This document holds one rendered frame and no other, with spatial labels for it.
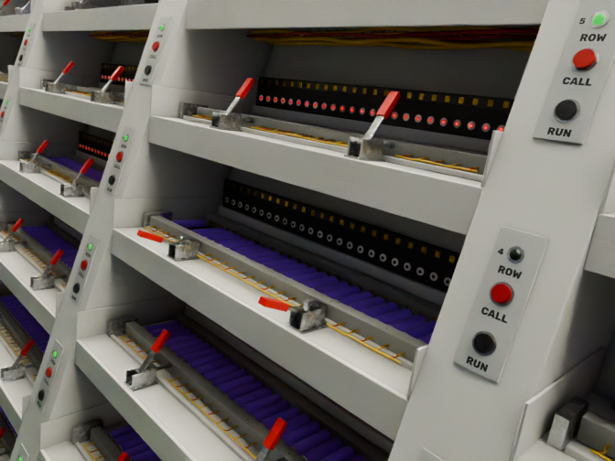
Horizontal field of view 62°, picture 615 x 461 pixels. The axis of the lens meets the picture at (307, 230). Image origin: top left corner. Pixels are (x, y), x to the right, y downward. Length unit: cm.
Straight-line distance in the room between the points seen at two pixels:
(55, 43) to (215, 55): 70
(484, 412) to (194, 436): 40
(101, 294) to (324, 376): 52
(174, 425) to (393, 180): 44
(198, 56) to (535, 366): 74
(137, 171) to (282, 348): 46
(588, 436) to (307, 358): 27
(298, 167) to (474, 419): 33
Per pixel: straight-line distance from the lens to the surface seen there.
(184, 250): 77
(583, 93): 48
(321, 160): 59
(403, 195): 52
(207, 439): 73
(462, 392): 46
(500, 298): 45
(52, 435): 105
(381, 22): 63
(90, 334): 98
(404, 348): 55
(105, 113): 107
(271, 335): 60
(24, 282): 123
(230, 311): 65
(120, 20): 117
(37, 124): 159
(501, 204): 47
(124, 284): 97
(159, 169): 94
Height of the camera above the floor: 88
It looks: 2 degrees down
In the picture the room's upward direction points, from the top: 19 degrees clockwise
